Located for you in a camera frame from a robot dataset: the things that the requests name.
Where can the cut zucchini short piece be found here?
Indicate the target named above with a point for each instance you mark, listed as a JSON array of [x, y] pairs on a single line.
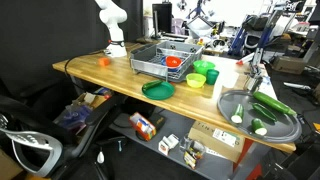
[[258, 127]]

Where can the white robot arm on table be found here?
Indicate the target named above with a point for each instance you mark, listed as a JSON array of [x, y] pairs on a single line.
[[111, 15]]

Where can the green plate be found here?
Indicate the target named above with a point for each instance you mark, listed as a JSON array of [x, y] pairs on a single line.
[[160, 92]]

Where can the zucchini piece on plate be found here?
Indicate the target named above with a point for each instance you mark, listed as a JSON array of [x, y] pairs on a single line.
[[151, 84]]

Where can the cut zucchini left piece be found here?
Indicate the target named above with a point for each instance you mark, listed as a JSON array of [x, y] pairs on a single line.
[[237, 116]]

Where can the dark zucchini half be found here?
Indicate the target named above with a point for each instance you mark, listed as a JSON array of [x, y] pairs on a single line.
[[264, 111]]

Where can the whole long zucchini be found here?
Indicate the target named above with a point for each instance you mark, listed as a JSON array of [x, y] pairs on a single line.
[[275, 104]]

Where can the blue bowl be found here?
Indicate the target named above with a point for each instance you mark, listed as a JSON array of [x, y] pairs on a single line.
[[163, 62]]

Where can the red bowl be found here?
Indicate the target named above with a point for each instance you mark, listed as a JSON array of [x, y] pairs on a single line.
[[173, 61]]

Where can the grey dish rack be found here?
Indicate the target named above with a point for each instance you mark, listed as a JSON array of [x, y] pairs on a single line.
[[147, 59]]

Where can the yellow-green bowl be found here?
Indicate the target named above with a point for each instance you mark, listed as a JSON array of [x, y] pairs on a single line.
[[195, 80]]

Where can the grey lower shelf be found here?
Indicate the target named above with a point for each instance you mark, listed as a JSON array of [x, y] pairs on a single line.
[[145, 162]]

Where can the orange snack box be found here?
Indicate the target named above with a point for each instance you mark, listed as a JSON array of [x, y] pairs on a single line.
[[143, 126]]

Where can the bright green bowl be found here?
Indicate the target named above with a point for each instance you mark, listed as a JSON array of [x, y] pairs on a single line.
[[201, 66]]

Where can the small white carton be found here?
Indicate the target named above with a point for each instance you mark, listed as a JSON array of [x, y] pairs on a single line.
[[168, 143]]

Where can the dark green cup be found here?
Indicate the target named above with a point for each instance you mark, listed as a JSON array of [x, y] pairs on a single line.
[[211, 76]]

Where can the orange cube block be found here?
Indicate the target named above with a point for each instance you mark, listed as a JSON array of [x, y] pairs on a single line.
[[104, 61]]

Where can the clear container with packets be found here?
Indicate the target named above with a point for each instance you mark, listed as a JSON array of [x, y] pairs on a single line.
[[192, 150]]

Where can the white translucent cup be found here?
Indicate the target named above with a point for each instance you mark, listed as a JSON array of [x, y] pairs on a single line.
[[229, 79]]

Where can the black computer monitor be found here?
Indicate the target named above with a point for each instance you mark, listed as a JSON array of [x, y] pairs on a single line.
[[162, 17]]

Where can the cardboard box under table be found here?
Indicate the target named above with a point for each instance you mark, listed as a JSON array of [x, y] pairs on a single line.
[[225, 143]]

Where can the grey oval tray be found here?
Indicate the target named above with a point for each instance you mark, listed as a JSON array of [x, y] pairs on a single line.
[[286, 129]]

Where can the cardboard box with clutter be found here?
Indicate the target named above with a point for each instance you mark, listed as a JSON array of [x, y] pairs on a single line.
[[73, 116]]

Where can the black office chair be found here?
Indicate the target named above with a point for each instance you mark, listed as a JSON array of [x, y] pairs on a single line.
[[26, 128]]

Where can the blue metal stand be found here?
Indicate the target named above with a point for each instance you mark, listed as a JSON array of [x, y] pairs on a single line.
[[254, 63]]

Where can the brown box in background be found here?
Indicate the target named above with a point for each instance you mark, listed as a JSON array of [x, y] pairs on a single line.
[[288, 64]]

